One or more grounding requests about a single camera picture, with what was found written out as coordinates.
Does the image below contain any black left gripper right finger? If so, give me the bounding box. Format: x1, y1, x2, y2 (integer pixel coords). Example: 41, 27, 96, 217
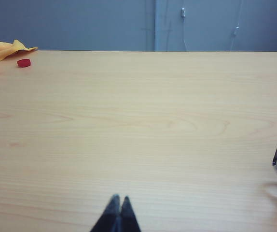
118, 195, 142, 232

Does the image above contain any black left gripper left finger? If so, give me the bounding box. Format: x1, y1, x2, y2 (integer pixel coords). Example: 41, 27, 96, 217
89, 193, 121, 232

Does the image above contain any red bottle cap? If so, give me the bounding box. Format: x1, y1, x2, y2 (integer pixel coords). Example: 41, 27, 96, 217
16, 58, 32, 69

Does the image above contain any yellow cloth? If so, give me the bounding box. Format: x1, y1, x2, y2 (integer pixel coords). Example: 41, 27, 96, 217
0, 39, 39, 70

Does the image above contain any thin white hanging cord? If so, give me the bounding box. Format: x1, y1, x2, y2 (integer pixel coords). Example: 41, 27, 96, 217
180, 7, 190, 52
230, 0, 241, 52

